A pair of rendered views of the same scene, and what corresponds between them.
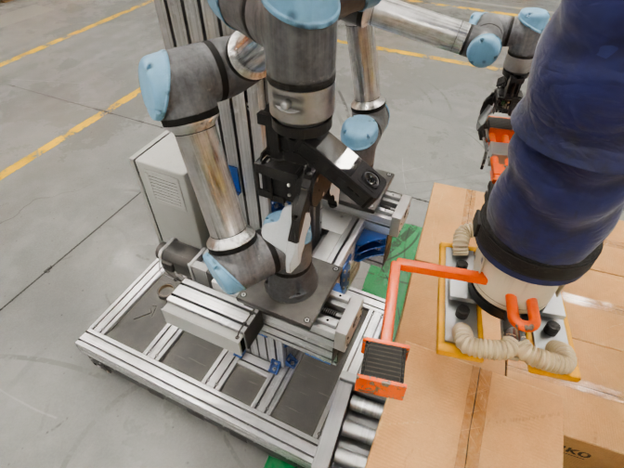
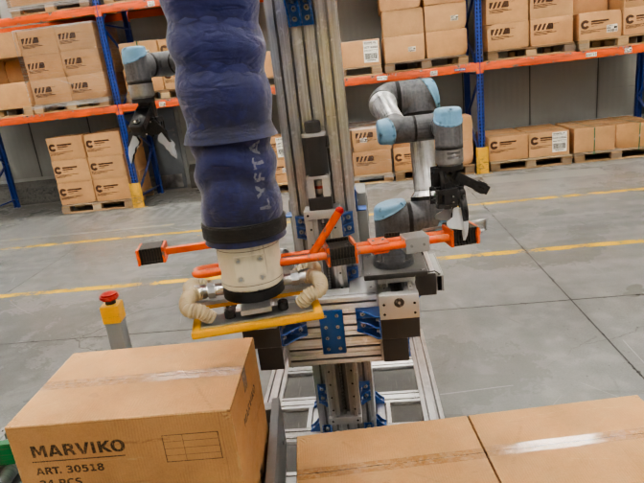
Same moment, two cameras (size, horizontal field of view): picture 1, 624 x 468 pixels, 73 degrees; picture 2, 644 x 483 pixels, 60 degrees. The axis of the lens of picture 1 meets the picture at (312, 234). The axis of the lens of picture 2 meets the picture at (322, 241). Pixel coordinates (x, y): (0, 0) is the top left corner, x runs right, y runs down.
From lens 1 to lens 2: 1.91 m
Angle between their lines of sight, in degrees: 64
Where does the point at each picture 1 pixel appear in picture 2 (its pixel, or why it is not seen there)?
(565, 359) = (186, 302)
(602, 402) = not seen: outside the picture
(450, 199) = (620, 415)
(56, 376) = not seen: hidden behind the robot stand
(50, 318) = not seen: hidden behind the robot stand
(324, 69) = (129, 78)
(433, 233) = (528, 417)
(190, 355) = (303, 386)
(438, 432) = (178, 362)
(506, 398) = (217, 383)
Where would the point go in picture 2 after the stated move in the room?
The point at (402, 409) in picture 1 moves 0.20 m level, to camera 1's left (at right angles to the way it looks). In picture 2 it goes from (192, 348) to (183, 325)
